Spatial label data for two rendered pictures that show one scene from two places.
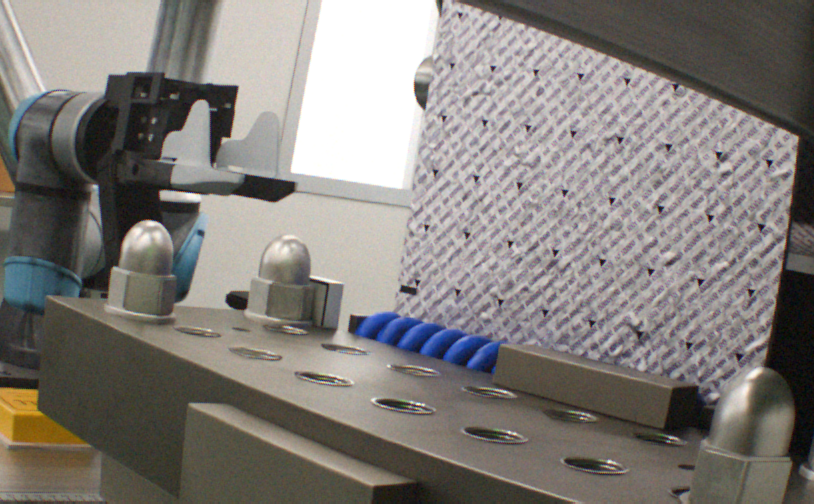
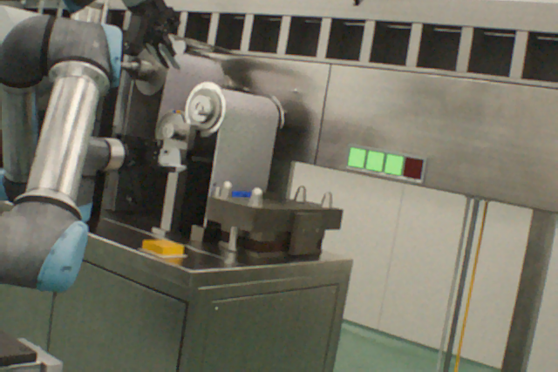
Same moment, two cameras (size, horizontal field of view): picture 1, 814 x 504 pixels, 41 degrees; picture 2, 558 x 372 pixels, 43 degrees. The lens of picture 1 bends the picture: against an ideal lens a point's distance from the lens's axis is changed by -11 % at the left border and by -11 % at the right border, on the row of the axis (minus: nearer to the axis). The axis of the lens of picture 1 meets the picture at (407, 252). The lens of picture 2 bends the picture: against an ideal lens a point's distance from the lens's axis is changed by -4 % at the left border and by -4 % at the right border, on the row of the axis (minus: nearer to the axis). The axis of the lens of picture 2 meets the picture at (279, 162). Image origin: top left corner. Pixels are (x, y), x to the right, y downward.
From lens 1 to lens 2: 2.11 m
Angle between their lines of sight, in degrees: 97
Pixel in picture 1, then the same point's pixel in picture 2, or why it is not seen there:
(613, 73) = (248, 141)
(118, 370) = (275, 215)
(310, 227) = not seen: outside the picture
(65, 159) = (115, 165)
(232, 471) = (306, 220)
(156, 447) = (282, 225)
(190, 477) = (300, 224)
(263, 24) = not seen: outside the picture
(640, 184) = (251, 160)
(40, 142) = (101, 159)
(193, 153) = (176, 162)
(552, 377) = (266, 195)
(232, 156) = not seen: hidden behind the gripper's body
